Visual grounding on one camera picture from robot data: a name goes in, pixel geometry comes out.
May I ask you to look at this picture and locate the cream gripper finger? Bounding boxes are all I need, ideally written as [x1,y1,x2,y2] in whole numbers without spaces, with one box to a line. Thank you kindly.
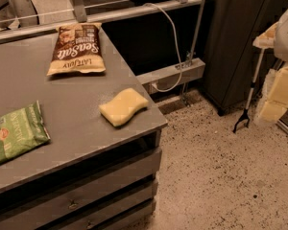
[256,62,288,123]

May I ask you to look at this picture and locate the brown sea salt chip bag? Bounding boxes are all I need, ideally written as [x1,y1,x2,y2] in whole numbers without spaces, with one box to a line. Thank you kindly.
[47,23,106,76]

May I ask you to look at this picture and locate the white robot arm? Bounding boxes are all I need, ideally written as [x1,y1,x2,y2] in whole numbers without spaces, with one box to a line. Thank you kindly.
[252,9,288,123]

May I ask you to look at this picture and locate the yellow sponge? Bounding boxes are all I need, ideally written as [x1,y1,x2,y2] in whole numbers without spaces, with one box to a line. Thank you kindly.
[99,88,149,127]

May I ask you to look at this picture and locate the green jalapeno chip bag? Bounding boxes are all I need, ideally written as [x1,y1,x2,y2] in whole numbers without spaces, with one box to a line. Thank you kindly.
[0,101,50,165]

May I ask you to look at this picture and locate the black reacher grabber tool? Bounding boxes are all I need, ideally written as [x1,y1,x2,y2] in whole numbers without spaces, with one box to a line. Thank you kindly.
[233,49,265,133]

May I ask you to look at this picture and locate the dark grey cabinet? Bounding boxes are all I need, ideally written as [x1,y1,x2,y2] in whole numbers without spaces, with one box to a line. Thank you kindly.
[203,0,288,116]

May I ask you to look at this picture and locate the grey drawer unit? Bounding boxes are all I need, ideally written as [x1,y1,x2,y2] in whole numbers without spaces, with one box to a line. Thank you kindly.
[0,135,162,230]

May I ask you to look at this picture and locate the grey metal post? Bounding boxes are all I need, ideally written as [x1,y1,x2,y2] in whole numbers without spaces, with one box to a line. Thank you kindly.
[180,0,206,106]

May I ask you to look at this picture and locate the white cable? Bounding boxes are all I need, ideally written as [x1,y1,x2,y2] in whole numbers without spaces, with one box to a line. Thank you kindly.
[143,2,184,93]

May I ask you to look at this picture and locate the grey metal rail frame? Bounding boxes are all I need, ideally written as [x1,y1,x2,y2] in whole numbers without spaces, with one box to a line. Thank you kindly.
[0,0,205,44]

